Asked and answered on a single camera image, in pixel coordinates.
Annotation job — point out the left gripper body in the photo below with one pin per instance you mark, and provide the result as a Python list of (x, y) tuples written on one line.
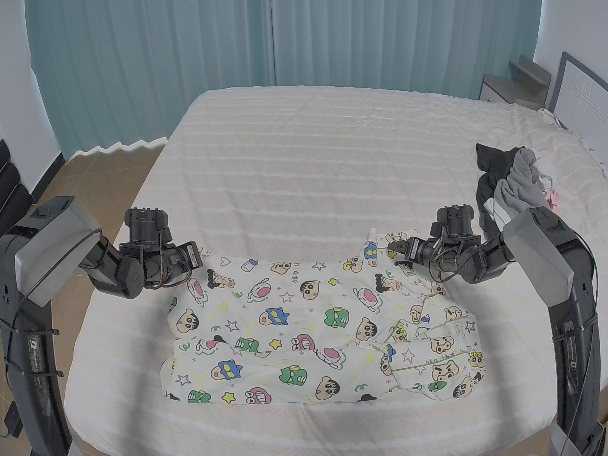
[(183, 259)]

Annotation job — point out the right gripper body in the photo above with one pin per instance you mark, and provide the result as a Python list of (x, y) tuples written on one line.
[(425, 252)]

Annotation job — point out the white printed pyjama top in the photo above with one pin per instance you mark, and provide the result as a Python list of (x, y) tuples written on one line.
[(285, 321)]

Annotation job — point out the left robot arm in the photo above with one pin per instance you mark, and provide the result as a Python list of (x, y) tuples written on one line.
[(47, 250)]

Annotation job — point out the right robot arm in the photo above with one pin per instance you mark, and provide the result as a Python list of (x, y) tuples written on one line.
[(546, 254)]

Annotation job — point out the pile of clothes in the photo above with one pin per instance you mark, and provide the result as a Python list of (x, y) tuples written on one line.
[(498, 174)]

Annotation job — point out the bed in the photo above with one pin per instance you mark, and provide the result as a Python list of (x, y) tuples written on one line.
[(308, 159)]

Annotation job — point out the grey bedside table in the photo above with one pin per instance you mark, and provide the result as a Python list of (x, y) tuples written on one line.
[(513, 88)]

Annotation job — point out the blue-green curtain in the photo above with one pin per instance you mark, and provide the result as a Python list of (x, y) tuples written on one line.
[(403, 26), (142, 55)]

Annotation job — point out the black power adapter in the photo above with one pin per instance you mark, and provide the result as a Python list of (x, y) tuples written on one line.
[(10, 421)]

